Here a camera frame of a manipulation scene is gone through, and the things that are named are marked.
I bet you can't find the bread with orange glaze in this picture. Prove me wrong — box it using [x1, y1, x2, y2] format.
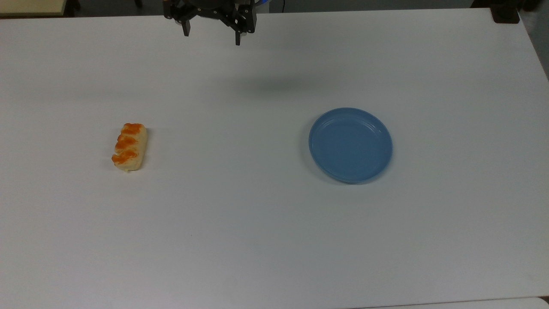
[111, 123, 148, 173]

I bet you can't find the light wooden table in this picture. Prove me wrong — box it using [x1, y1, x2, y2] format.
[0, 0, 68, 18]

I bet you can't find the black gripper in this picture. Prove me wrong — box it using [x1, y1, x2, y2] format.
[163, 0, 258, 46]

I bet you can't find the blue round plate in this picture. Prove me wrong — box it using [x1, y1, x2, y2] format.
[308, 107, 394, 185]

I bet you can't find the black table clamp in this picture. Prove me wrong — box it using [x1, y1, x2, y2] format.
[491, 0, 522, 24]

